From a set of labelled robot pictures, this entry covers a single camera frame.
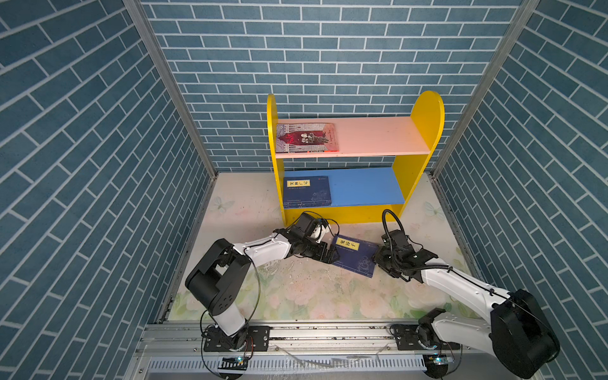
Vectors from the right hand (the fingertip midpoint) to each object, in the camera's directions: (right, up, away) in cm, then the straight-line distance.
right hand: (372, 256), depth 88 cm
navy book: (-24, +25, +4) cm, 34 cm away
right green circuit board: (+16, -29, -16) cm, 37 cm away
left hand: (-16, +1, -1) cm, 16 cm away
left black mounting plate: (-42, -21, -15) cm, 49 cm away
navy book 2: (-6, 0, +3) cm, 6 cm away
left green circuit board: (-47, -29, -15) cm, 57 cm away
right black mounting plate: (+7, -23, -14) cm, 27 cm away
